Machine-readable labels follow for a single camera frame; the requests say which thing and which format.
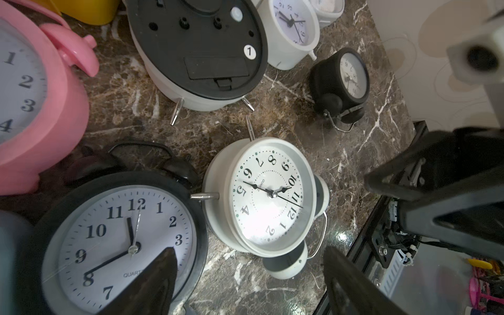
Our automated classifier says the pink twin-bell alarm clock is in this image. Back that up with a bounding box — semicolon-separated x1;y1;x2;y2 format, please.
1;1;99;196

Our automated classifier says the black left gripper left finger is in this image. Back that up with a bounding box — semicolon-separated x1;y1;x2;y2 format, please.
99;248;177;315

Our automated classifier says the black twin-bell alarm clock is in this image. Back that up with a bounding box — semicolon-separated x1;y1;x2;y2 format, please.
14;143;208;314

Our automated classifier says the small white round clock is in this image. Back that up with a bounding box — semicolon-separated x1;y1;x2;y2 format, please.
257;0;320;70

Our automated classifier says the yellow square alarm clock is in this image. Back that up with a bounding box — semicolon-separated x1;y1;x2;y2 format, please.
32;0;121;26

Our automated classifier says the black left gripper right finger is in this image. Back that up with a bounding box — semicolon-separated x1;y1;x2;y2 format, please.
323;246;405;315

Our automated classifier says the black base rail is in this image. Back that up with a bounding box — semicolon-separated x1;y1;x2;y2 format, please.
312;121;429;314

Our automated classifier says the small black twin-bell clock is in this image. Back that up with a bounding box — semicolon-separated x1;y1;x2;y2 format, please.
308;47;370;133

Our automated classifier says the white twin-bell alarm clock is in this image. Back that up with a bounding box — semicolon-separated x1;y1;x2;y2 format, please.
191;120;330;280

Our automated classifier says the white square orange-number clock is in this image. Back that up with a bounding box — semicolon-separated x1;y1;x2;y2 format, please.
309;0;345;28

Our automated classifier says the white clock black back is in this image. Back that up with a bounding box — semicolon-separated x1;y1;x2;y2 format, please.
125;0;268;124

